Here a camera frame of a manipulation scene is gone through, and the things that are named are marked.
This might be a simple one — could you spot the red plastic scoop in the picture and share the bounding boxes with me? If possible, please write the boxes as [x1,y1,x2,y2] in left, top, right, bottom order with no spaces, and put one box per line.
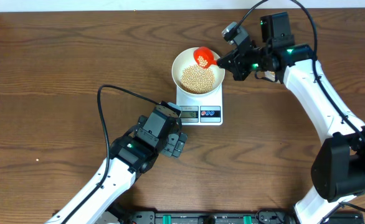
[193,47,217,68]

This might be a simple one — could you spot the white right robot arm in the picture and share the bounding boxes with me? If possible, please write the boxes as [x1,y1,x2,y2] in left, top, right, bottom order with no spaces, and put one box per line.
[217,12,365,223]

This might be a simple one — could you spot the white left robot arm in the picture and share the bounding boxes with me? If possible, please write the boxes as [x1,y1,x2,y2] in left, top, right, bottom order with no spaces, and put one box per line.
[47,102,187,223]

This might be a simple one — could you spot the soybeans in scoop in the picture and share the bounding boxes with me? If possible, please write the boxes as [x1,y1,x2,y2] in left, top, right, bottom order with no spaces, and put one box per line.
[197,55,208,68]

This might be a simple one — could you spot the white digital kitchen scale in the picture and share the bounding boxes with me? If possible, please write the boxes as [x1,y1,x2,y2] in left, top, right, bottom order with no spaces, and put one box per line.
[176,85,223,126]

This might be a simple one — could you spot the soybeans in bowl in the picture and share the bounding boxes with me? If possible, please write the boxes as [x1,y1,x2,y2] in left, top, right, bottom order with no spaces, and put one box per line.
[180,65,216,94]

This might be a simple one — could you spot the cream bowl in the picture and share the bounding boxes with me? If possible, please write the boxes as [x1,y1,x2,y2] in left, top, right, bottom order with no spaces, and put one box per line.
[171,47,225,95]

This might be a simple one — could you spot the clear plastic container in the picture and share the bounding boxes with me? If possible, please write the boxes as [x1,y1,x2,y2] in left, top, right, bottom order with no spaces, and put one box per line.
[264,71,275,82]

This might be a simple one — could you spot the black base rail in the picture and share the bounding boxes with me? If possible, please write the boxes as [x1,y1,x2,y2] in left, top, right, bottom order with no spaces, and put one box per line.
[96,203,365,224]

